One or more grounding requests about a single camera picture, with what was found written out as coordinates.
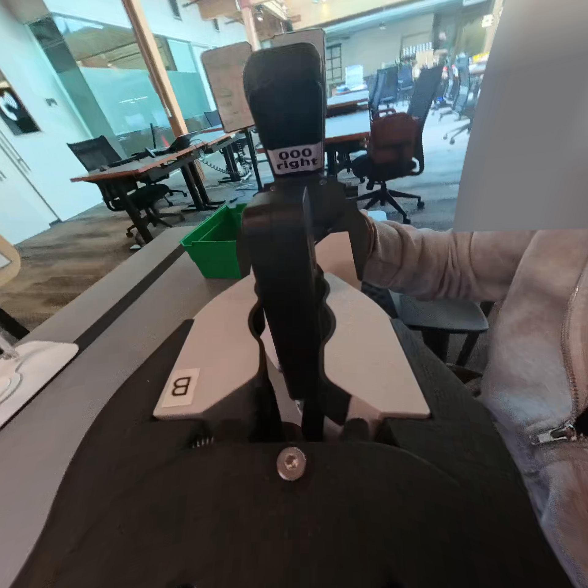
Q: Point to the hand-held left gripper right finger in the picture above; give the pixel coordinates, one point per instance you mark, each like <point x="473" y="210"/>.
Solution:
<point x="376" y="363"/>

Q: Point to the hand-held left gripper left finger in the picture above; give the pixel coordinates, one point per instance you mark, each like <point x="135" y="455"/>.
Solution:
<point x="216" y="358"/>

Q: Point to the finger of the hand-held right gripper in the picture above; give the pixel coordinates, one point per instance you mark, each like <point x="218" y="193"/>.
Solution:
<point x="337" y="257"/>

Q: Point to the green plastic bin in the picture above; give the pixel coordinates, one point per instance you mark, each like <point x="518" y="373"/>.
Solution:
<point x="211" y="248"/>

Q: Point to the whiteboard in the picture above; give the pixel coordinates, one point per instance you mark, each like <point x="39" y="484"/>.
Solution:
<point x="227" y="87"/>

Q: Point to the wooden desk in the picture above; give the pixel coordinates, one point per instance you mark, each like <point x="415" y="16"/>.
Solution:
<point x="349" y="124"/>
<point x="147" y="163"/>

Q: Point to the grey seat chair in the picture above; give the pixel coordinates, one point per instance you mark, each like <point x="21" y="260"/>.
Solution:
<point x="441" y="312"/>

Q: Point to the black laptop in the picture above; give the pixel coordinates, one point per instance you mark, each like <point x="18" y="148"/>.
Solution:
<point x="181" y="142"/>

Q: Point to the office chair with brown jacket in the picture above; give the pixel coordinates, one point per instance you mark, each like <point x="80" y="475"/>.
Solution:
<point x="395" y="138"/>

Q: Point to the person's grey hoodie torso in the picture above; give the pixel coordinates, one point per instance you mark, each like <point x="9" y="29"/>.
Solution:
<point x="542" y="344"/>

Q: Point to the white stand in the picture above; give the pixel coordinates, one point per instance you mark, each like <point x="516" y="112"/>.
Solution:
<point x="32" y="376"/>

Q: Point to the black office chair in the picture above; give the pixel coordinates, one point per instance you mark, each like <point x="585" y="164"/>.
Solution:
<point x="92" y="154"/>

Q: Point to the black wall sign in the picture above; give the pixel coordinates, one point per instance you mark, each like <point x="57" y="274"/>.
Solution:
<point x="16" y="110"/>

